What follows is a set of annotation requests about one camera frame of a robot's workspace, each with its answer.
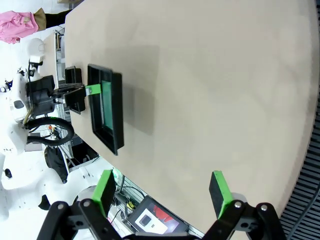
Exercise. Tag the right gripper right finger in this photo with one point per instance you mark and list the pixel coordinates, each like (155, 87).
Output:
(220, 197)

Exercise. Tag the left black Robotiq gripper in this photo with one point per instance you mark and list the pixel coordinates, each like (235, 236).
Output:
(41, 96)

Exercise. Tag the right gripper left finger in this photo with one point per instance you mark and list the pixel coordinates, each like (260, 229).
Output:
(103, 192)

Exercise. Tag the green circuit board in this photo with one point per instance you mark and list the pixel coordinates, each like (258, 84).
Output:
(107, 105)

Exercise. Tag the black ESD tray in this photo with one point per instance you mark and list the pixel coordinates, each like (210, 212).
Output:
(118, 105)

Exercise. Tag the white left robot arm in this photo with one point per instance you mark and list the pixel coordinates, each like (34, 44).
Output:
(17, 82)

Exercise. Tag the black tablet screen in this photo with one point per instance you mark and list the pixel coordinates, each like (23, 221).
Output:
(160, 220)

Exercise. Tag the black slotted board rack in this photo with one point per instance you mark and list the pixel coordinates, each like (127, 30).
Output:
(307, 190)

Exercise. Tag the person in red jacket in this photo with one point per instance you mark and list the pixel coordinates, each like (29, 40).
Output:
(15, 25)

